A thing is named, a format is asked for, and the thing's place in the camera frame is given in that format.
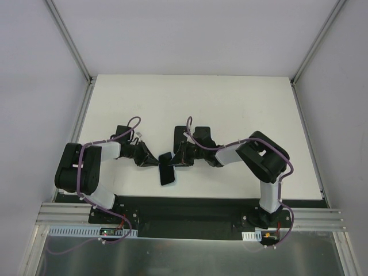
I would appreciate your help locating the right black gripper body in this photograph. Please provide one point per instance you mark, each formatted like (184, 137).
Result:
(186, 153)

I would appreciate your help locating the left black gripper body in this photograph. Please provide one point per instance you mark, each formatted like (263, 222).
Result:
(140, 153)

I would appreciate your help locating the light blue phone face down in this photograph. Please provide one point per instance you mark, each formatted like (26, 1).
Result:
(166, 171)

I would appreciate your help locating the black phone case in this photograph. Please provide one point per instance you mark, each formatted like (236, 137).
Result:
(180, 139)

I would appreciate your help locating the gold phone with black screen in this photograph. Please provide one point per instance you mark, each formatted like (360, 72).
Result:
(202, 135)

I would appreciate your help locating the light blue three-hole phone case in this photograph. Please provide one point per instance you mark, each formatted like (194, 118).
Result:
(211, 135)

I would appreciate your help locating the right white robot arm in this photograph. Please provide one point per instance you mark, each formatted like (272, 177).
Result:
(265, 159)

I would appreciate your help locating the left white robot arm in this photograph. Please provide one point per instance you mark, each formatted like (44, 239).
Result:
(79, 170)

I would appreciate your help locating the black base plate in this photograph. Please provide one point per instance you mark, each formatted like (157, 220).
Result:
(194, 218)

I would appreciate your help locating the right white cable duct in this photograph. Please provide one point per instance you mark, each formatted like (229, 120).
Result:
(259, 236)

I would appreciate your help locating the white cable duct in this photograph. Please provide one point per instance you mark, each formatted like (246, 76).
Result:
(259, 236)
(83, 231)

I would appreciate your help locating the left white cable duct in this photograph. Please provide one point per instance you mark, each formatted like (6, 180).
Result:
(83, 231)

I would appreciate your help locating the right aluminium frame post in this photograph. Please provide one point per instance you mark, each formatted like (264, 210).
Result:
(318, 40)

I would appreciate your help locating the aluminium frame post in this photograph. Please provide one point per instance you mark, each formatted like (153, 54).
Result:
(65, 34)
(318, 40)

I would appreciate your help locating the aluminium front rail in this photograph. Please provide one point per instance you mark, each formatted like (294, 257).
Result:
(305, 219)

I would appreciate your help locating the left aluminium frame post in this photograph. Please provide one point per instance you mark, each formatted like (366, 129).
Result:
(65, 34)

